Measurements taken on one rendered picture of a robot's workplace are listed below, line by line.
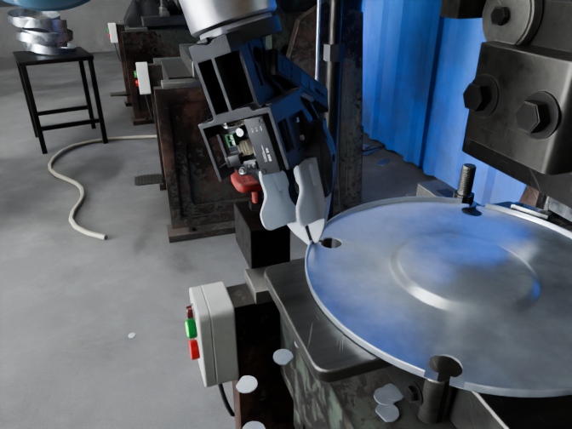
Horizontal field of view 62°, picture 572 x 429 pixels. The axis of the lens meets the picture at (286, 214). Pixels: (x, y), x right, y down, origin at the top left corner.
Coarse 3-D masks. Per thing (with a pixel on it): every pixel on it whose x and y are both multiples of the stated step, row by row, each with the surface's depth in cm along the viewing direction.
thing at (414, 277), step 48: (384, 240) 49; (432, 240) 47; (480, 240) 47; (528, 240) 49; (336, 288) 41; (384, 288) 41; (432, 288) 40; (480, 288) 40; (528, 288) 40; (384, 336) 36; (432, 336) 36; (480, 336) 36; (528, 336) 36; (480, 384) 31; (528, 384) 32
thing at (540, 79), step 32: (512, 0) 37; (544, 0) 36; (512, 32) 38; (544, 32) 36; (480, 64) 39; (512, 64) 36; (544, 64) 33; (480, 96) 38; (512, 96) 37; (544, 96) 34; (480, 128) 40; (512, 128) 37; (544, 128) 34; (544, 160) 35
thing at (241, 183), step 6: (234, 174) 69; (240, 174) 69; (234, 180) 68; (240, 180) 67; (246, 180) 67; (252, 180) 67; (240, 186) 67; (246, 186) 66; (252, 186) 67; (258, 186) 67; (246, 192) 67; (252, 192) 70; (258, 192) 70; (252, 198) 71; (258, 198) 70
